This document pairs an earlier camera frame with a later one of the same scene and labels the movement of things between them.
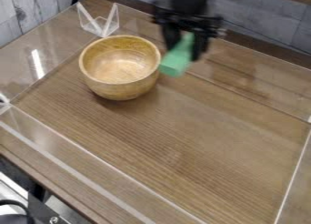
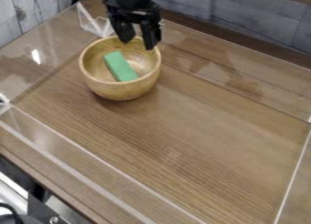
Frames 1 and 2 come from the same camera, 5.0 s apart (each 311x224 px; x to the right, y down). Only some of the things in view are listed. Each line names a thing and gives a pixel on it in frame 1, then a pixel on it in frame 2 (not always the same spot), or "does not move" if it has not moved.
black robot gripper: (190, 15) to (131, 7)
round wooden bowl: (119, 66) does not move
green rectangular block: (178, 60) to (119, 66)
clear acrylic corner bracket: (101, 25) does not move
